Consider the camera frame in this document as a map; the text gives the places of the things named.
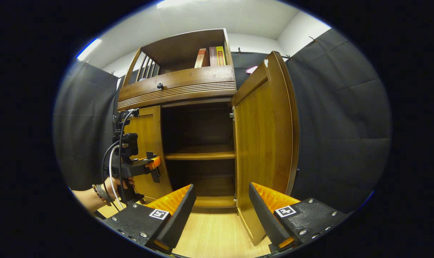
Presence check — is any wooden cabinet drawer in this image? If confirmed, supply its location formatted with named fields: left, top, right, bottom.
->
left=117, top=65, right=237, bottom=111

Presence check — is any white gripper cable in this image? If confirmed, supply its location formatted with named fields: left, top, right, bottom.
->
left=109, top=144, right=126, bottom=210

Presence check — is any black backdrop cloth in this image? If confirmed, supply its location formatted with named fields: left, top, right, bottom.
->
left=53, top=28, right=392, bottom=214

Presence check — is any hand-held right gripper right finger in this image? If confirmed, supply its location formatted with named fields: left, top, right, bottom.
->
left=248, top=182, right=349, bottom=253

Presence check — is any ceiling light panel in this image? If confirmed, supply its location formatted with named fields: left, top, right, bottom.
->
left=76, top=38, right=102, bottom=61

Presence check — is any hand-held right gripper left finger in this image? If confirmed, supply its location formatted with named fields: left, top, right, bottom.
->
left=103, top=183, right=197, bottom=255

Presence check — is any wooden shoe cabinet door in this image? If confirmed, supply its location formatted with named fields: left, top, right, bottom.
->
left=232, top=51, right=300, bottom=246
left=124, top=106, right=173, bottom=203

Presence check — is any dark wrist bracelet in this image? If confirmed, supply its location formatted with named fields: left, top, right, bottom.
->
left=92, top=183, right=113, bottom=206

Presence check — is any wooden inner shelf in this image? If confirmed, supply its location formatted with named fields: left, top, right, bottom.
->
left=165, top=145, right=236, bottom=161

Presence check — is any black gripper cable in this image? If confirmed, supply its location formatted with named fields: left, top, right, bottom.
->
left=101, top=110, right=139, bottom=212

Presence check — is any wooden double-door shoe cabinet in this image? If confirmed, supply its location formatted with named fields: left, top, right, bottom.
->
left=116, top=29, right=239, bottom=214

